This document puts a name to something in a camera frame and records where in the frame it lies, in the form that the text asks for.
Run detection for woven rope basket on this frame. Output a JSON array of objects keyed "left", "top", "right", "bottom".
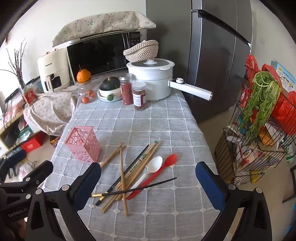
[{"left": 123, "top": 40, "right": 159, "bottom": 63}]

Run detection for white red-flowered tablecloth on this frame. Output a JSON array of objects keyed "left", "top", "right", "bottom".
[{"left": 23, "top": 91, "right": 78, "bottom": 136}]

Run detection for tall jar of red berries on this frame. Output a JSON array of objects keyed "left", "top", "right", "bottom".
[{"left": 119, "top": 74, "right": 134, "bottom": 105}]

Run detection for red plastic bag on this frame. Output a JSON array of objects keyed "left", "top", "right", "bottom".
[{"left": 261, "top": 64, "right": 296, "bottom": 137}]

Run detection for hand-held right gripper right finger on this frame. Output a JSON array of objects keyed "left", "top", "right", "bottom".
[{"left": 195, "top": 162, "right": 273, "bottom": 241}]

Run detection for white electric cooking pot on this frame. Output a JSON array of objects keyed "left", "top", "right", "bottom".
[{"left": 126, "top": 58, "right": 213, "bottom": 101}]

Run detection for pile of wooden chopsticks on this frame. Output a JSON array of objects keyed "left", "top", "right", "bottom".
[{"left": 100, "top": 138, "right": 163, "bottom": 217}]

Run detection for black metal frame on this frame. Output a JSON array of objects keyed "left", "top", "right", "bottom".
[{"left": 282, "top": 183, "right": 296, "bottom": 204}]

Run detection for cream air fryer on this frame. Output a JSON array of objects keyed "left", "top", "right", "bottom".
[{"left": 37, "top": 47, "right": 71, "bottom": 94}]

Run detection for red plastic spoon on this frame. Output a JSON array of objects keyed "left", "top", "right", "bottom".
[{"left": 126, "top": 154, "right": 177, "bottom": 200}]

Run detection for grey refrigerator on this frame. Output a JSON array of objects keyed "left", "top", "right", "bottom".
[{"left": 146, "top": 0, "right": 252, "bottom": 124}]

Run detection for labelled jar of red berries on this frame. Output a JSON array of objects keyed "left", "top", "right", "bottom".
[{"left": 132, "top": 81, "right": 147, "bottom": 111}]

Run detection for white plastic spoon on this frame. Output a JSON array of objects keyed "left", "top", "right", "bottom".
[{"left": 125, "top": 156, "right": 164, "bottom": 192}]

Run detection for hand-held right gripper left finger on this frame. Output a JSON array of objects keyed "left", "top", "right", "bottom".
[{"left": 24, "top": 162, "right": 102, "bottom": 241}]

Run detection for bunch of green herbs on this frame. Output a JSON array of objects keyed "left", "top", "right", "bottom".
[{"left": 242, "top": 71, "right": 281, "bottom": 143}]

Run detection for black chopstick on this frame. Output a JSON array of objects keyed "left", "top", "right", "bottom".
[
  {"left": 95, "top": 145, "right": 149, "bottom": 206},
  {"left": 91, "top": 177, "right": 177, "bottom": 198}
]

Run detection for wooden shelf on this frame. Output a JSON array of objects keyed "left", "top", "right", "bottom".
[{"left": 0, "top": 111, "right": 26, "bottom": 149}]

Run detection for beige floral cover cloth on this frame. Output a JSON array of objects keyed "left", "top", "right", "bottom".
[{"left": 52, "top": 10, "right": 156, "bottom": 48}]

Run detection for black power strip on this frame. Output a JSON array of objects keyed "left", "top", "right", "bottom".
[{"left": 5, "top": 89, "right": 20, "bottom": 102}]

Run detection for large orange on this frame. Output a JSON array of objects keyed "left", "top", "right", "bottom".
[{"left": 77, "top": 65, "right": 91, "bottom": 83}]

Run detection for dark green pumpkin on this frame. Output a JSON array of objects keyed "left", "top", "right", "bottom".
[{"left": 99, "top": 77, "right": 121, "bottom": 91}]

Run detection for wall poster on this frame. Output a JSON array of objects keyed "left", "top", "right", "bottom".
[{"left": 270, "top": 60, "right": 296, "bottom": 93}]

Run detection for paper-sleeved chopstick pair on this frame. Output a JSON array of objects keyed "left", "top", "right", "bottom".
[{"left": 116, "top": 139, "right": 162, "bottom": 189}]

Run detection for red label jar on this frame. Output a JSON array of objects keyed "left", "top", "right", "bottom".
[{"left": 22, "top": 86, "right": 37, "bottom": 106}]

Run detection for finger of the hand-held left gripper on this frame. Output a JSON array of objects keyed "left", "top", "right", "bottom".
[
  {"left": 0, "top": 149, "right": 27, "bottom": 180},
  {"left": 9, "top": 160, "right": 54, "bottom": 200}
]

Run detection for bare dry branches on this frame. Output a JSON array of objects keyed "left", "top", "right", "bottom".
[{"left": 0, "top": 38, "right": 28, "bottom": 90}]

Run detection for clear container black lid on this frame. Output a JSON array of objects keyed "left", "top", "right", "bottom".
[{"left": 34, "top": 77, "right": 44, "bottom": 92}]

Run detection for pink perforated utensil holder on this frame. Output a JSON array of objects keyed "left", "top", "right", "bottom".
[{"left": 64, "top": 126, "right": 102, "bottom": 162}]

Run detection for black microwave oven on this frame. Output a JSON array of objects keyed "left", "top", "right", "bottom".
[{"left": 67, "top": 30, "right": 148, "bottom": 84}]

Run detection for red box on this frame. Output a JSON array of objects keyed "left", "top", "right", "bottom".
[{"left": 21, "top": 138, "right": 45, "bottom": 153}]

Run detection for black wire rack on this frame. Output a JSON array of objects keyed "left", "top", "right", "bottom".
[{"left": 214, "top": 62, "right": 296, "bottom": 186}]

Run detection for white ceramic bowl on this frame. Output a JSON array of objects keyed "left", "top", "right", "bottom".
[{"left": 97, "top": 89, "right": 123, "bottom": 102}]

